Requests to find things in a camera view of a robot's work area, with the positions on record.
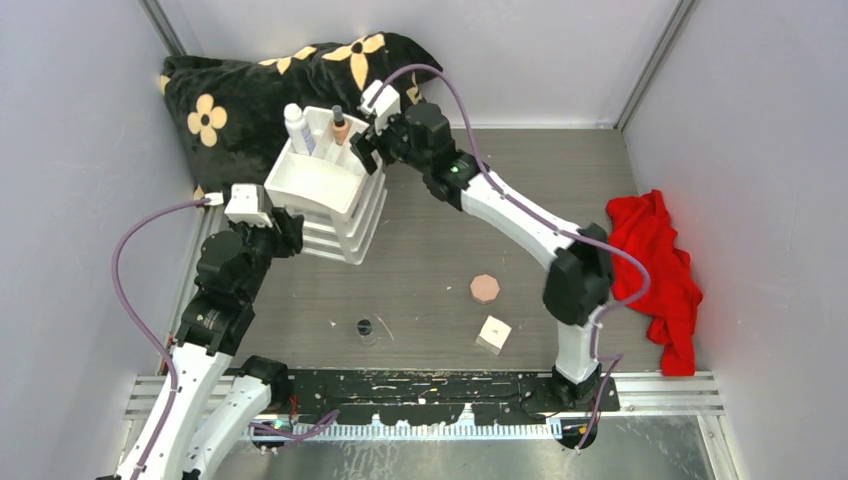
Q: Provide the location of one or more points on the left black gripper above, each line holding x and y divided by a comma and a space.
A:
289, 239

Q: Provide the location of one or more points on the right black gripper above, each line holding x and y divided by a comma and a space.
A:
364, 148

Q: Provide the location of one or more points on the tan foundation bottle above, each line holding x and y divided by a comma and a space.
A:
340, 125

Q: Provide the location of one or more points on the white plastic drawer organizer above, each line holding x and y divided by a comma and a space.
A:
340, 202

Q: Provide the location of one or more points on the white plastic bottle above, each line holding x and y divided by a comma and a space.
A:
299, 131

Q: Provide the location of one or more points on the clear jar black lid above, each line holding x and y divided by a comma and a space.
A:
366, 334

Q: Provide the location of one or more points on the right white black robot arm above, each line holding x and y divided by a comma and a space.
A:
579, 271

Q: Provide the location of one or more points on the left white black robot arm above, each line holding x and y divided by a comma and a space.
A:
178, 441

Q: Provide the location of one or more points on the black floral plush blanket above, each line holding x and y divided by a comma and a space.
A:
229, 113

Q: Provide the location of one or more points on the small green circuit board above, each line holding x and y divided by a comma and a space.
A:
276, 428

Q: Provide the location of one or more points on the pink octagonal compact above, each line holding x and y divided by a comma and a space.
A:
484, 289

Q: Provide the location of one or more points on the white cube box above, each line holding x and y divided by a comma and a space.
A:
493, 335

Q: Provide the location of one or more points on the red cloth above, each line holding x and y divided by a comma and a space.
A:
642, 227

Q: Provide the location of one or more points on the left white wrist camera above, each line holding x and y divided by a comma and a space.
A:
249, 204

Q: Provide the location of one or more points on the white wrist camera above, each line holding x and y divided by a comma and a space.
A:
249, 204
379, 103

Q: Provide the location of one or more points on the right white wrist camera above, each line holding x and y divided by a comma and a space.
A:
379, 103

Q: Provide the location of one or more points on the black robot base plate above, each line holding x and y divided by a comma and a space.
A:
424, 398

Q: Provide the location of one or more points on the aluminium frame rail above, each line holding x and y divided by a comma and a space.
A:
639, 395

